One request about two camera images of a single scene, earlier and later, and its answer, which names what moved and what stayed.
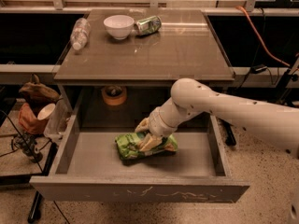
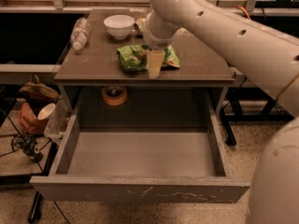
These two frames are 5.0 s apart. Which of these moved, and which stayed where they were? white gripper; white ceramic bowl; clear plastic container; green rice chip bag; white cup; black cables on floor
Moved: green rice chip bag; white gripper
Stayed: white ceramic bowl; clear plastic container; white cup; black cables on floor
